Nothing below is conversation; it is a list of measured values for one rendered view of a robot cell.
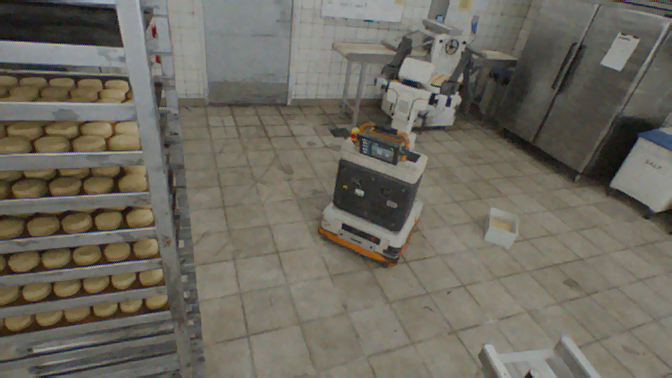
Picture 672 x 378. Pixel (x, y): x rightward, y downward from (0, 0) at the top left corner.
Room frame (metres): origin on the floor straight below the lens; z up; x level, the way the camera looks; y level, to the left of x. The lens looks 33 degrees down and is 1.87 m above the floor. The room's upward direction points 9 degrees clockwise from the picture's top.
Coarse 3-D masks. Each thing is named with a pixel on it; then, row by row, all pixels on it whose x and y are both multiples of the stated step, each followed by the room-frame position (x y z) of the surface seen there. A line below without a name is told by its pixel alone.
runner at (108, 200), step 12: (132, 192) 0.54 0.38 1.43; (144, 192) 0.55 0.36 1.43; (0, 204) 0.47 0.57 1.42; (12, 204) 0.47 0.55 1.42; (24, 204) 0.48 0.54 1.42; (36, 204) 0.48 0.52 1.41; (48, 204) 0.49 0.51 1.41; (60, 204) 0.50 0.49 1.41; (72, 204) 0.50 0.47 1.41; (84, 204) 0.51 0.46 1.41; (96, 204) 0.52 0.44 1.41; (108, 204) 0.53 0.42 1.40; (120, 204) 0.53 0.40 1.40; (132, 204) 0.54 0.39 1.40; (144, 204) 0.55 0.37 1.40
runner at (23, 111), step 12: (0, 108) 0.49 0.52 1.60; (12, 108) 0.49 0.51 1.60; (24, 108) 0.50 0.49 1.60; (36, 108) 0.50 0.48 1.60; (48, 108) 0.51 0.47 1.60; (60, 108) 0.51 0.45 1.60; (72, 108) 0.52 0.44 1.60; (84, 108) 0.53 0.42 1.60; (96, 108) 0.53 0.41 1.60; (108, 108) 0.54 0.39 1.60; (120, 108) 0.55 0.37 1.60; (132, 108) 0.55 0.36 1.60; (0, 120) 0.48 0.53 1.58; (12, 120) 0.49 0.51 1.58; (24, 120) 0.49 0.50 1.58; (36, 120) 0.50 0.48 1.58; (48, 120) 0.51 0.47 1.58; (60, 120) 0.51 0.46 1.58; (72, 120) 0.52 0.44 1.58; (84, 120) 0.53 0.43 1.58; (96, 120) 0.53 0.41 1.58; (108, 120) 0.54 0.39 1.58; (120, 120) 0.54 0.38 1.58; (132, 120) 0.55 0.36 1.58
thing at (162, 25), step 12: (156, 0) 0.95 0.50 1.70; (156, 24) 0.95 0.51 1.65; (168, 24) 0.96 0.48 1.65; (168, 36) 0.96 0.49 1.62; (168, 60) 0.95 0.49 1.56; (168, 72) 0.95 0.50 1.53; (168, 96) 0.95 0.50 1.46; (180, 132) 0.96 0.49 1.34; (180, 156) 0.95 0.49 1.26; (180, 180) 0.95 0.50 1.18; (180, 204) 0.95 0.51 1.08; (192, 240) 0.97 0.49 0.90; (192, 276) 0.95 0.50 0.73; (204, 360) 0.96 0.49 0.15
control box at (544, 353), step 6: (498, 354) 0.75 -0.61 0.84; (504, 354) 0.75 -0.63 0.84; (510, 354) 0.76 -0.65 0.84; (516, 354) 0.76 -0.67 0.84; (522, 354) 0.76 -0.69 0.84; (528, 354) 0.77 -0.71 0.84; (534, 354) 0.77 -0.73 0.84; (540, 354) 0.77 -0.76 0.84; (546, 354) 0.78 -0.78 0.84; (552, 354) 0.78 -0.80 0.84; (504, 360) 0.73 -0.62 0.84; (510, 360) 0.73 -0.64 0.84; (516, 360) 0.74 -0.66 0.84; (522, 360) 0.74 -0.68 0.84
